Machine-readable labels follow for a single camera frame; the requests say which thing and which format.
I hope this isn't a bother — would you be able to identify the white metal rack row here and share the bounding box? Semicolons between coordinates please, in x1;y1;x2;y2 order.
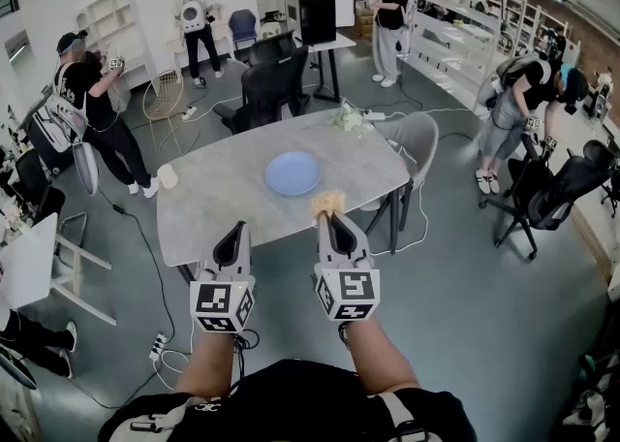
401;0;582;111

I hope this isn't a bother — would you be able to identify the grey fabric chair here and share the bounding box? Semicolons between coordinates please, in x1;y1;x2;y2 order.
360;111;441;255

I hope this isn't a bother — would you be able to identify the cream mug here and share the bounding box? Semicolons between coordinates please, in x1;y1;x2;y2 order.
157;163;180;191

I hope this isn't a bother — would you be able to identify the black metal-frame chair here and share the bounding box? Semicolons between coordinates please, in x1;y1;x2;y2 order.
9;148;88;247

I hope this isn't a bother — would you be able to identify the person's left forearm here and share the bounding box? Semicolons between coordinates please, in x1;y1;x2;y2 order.
173;328;243;400

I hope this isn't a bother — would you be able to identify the white bookshelf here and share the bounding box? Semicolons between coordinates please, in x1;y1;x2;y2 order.
75;0;156;92

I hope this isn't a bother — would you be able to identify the person's right forearm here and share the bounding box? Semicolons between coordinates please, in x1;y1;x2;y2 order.
338;318;421;395

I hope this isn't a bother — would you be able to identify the black office chair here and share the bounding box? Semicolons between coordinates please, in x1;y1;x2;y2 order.
212;45;311;136
479;139;619;262
246;30;299;66

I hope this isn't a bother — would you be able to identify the gold wire chair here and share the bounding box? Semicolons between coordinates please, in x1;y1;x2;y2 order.
142;69;195;155

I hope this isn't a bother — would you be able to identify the person's white backpack strap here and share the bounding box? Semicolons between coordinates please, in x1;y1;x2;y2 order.
377;391;432;442
110;395;224;442

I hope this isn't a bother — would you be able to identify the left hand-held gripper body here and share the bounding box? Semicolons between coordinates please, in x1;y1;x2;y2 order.
188;261;257;334

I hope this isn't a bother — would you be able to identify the white flower bouquet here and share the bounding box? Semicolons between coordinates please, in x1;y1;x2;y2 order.
327;103;377;139

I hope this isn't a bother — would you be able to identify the white desk with black legs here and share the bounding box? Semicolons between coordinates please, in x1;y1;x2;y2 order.
297;31;358;105

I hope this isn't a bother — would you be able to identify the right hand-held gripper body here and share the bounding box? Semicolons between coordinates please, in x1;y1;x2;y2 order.
313;252;382;323

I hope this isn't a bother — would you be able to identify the person's black shirt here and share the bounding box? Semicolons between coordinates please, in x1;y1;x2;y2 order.
99;360;479;442

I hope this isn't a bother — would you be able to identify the blue chair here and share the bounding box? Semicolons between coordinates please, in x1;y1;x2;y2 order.
227;8;259;51

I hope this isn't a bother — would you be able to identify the black cabinet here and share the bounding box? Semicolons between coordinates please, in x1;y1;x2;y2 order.
284;0;338;47

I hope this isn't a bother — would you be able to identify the blue big plate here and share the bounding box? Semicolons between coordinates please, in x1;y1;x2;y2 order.
263;150;323;197

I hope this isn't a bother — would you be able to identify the yellow sponge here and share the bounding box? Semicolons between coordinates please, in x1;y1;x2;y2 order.
309;190;348;218

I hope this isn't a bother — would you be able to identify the white side table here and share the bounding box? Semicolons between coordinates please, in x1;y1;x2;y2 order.
0;211;117;328

